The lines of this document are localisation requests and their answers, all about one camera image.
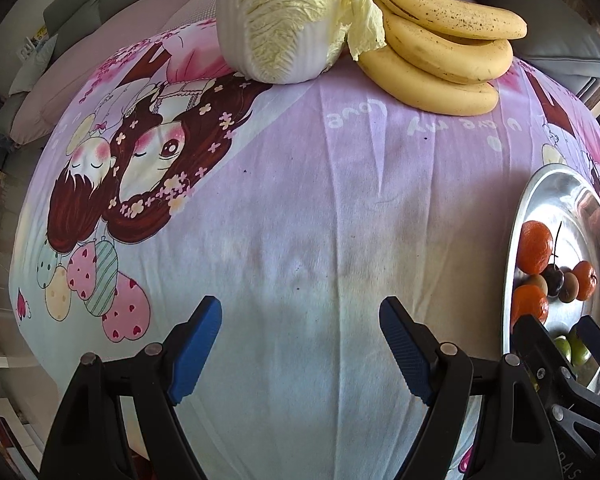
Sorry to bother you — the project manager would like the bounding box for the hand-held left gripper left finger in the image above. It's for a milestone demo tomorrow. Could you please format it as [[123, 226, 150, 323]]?
[[40, 296, 223, 480]]

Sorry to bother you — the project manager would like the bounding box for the green mango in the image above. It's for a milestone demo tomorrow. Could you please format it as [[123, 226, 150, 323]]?
[[570, 330, 592, 366]]

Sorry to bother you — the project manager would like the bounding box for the grey leather cushion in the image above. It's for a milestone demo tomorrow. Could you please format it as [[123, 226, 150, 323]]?
[[475, 0, 600, 81]]

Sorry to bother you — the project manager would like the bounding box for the green apple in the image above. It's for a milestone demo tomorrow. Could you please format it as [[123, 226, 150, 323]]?
[[552, 337, 573, 366]]

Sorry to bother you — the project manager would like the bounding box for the orange tangerine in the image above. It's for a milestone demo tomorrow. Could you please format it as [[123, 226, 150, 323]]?
[[511, 285, 550, 326], [572, 261, 598, 301], [517, 221, 554, 276]]

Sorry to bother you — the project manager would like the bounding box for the printed cartoon blanket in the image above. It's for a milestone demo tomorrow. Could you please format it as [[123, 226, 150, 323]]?
[[7, 17, 600, 480]]

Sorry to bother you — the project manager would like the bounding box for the pale blue cushion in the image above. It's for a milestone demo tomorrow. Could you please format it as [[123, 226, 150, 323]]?
[[7, 35, 58, 96]]

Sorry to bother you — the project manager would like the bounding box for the round metal plate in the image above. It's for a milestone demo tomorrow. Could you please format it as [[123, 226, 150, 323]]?
[[500, 163, 600, 396]]

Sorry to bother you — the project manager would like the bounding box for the pink mattress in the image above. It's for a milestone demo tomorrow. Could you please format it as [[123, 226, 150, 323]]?
[[10, 0, 218, 143]]

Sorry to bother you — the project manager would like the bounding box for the napa cabbage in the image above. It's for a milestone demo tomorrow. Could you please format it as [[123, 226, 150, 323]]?
[[216, 0, 385, 83]]

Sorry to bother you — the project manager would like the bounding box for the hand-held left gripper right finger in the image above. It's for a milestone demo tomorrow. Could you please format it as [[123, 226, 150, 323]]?
[[378, 296, 563, 480]]

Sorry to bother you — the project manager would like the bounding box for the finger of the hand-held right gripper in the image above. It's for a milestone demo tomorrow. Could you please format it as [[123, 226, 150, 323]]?
[[575, 316, 600, 371], [512, 314, 576, 386]]

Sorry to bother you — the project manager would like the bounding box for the dark cherry with long stem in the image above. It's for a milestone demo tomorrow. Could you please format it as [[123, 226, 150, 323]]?
[[542, 221, 565, 297]]

